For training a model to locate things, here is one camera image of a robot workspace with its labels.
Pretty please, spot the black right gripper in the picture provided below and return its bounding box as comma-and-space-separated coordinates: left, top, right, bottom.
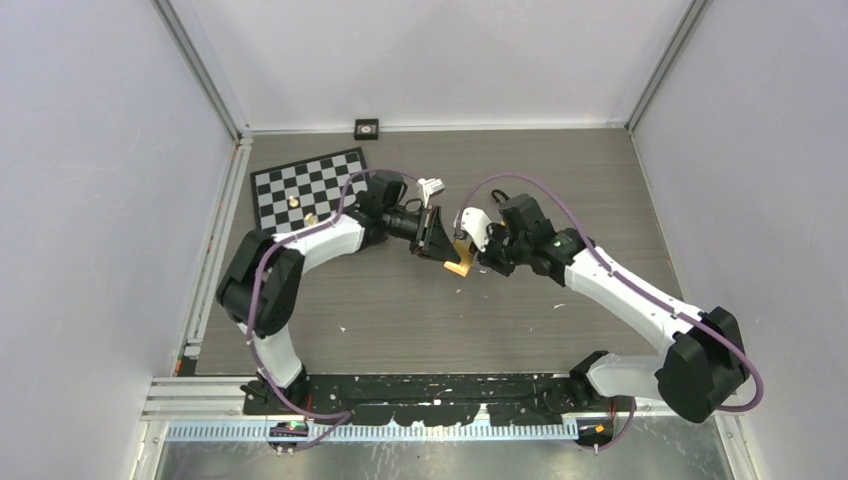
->
468, 222, 530, 278

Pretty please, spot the cream chess piece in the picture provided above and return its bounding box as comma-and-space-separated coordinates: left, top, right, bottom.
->
304, 213, 320, 227

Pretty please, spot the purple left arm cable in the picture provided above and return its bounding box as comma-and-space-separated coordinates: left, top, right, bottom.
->
245, 168, 425, 453

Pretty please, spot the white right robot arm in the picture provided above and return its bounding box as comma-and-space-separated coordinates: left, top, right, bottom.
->
455, 194, 753, 423

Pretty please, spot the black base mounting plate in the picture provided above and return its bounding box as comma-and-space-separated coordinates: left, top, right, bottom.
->
241, 373, 633, 427

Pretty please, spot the black Kaijing padlock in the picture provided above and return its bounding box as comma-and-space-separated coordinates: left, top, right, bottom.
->
490, 189, 510, 206

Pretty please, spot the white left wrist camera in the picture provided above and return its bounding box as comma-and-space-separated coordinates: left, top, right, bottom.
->
416, 178, 445, 209

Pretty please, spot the small black square box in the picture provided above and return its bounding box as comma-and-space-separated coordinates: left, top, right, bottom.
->
353, 118, 380, 141

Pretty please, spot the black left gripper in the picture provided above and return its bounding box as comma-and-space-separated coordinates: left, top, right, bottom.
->
382, 204, 460, 265

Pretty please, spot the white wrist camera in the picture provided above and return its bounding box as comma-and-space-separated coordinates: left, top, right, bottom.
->
416, 178, 445, 209
453, 207, 492, 260

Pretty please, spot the brass padlock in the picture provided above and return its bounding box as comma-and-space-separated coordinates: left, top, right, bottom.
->
443, 239, 477, 277

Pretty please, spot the black white chessboard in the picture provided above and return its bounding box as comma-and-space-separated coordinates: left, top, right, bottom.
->
250, 147, 369, 234

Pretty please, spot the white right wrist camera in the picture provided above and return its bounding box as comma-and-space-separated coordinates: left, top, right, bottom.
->
453, 207, 492, 260

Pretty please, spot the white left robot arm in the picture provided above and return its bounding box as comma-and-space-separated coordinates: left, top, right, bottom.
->
215, 169, 460, 414

